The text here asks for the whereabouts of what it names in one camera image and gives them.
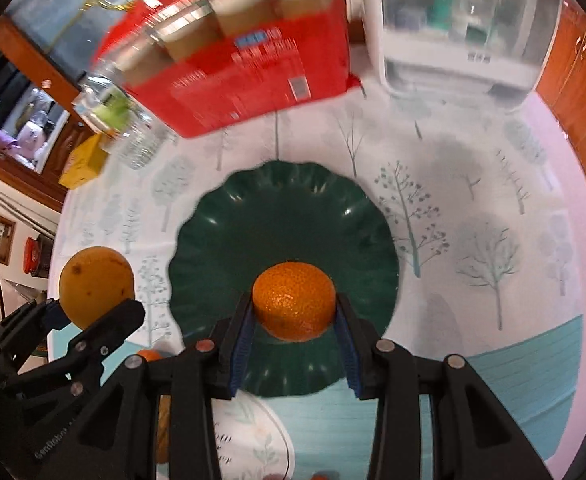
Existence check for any large yellow orange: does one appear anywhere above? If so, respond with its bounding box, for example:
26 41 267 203
58 246 136 330

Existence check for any mandarin orange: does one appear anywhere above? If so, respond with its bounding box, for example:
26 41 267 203
136 349 164 362
252 261 336 342

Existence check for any spotted ripe banana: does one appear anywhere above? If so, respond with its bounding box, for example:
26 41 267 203
155 396 171 465

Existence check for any larger red tomato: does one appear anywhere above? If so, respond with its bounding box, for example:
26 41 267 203
310 470 340 480

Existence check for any red container on floor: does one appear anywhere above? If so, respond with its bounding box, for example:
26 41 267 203
23 237 41 275

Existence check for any yellow cardboard box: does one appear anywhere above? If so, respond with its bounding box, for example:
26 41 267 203
58 134 108 190

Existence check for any clear drinking glass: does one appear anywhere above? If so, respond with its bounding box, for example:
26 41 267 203
115 114 169 170

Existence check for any clear bottle green label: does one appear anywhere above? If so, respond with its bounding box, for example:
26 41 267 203
72 61 139 136

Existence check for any dark green scalloped plate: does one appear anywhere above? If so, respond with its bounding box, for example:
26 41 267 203
168 162 400 398

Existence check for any red paper cup package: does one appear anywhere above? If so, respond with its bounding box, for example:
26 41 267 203
93 0 358 138

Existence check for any white countertop sterilizer appliance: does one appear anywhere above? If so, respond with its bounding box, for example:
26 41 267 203
363 0 561 108

